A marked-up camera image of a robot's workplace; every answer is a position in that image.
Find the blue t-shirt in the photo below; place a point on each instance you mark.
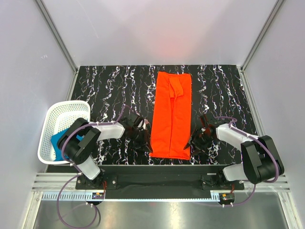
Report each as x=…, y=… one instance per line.
x=54, y=139

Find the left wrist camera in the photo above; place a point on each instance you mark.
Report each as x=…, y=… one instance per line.
x=136, y=121

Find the slotted cable duct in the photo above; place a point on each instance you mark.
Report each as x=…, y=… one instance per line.
x=204, y=196

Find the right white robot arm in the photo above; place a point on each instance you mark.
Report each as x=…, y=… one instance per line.
x=260, y=158

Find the white plastic laundry basket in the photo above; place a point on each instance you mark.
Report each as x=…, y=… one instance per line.
x=59, y=117

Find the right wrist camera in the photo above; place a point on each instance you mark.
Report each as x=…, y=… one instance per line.
x=209, y=121

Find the orange t-shirt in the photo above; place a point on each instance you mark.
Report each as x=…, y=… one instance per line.
x=171, y=123

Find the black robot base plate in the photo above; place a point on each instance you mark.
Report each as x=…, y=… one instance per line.
x=161, y=179

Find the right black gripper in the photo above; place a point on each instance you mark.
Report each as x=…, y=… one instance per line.
x=196, y=132

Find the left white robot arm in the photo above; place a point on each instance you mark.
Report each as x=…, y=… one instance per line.
x=79, y=140

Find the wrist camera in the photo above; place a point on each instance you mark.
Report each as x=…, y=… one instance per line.
x=209, y=121
x=136, y=121

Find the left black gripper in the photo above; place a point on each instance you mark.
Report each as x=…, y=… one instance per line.
x=144, y=143

